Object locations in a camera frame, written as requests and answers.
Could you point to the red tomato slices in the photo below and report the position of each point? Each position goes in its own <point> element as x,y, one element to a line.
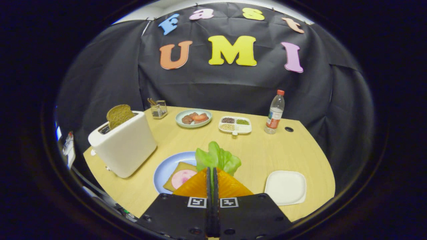
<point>200,117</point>

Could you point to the clear plastic bottle red cap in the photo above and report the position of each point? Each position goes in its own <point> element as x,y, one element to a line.
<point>274,116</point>

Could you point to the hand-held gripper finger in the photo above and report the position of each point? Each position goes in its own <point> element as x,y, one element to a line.
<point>208,213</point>
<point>216,213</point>

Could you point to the green lettuce leaf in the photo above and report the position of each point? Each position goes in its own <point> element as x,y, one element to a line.
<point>217,156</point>

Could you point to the white divided seasoning dish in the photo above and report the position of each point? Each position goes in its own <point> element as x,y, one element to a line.
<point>245,129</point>

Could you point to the tan bread slice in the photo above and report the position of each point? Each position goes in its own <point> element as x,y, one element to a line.
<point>170,183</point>

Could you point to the white printed object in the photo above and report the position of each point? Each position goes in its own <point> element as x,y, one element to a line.
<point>69,148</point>

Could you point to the blue plate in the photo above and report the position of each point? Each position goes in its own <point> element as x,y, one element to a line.
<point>165,170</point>

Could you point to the white toaster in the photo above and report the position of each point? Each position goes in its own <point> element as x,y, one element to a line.
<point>126,150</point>

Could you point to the brown toasted bread slice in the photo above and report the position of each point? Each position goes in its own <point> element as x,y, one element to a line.
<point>118,116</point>

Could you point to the pale green plate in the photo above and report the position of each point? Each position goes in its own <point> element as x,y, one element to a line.
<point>193,126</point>

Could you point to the white square plate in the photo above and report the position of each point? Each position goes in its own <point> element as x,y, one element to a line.
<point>285,188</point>

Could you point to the brown sausage slices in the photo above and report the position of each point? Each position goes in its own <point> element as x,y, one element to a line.
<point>187,119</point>

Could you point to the pink ham slice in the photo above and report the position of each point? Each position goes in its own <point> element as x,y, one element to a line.
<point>182,178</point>

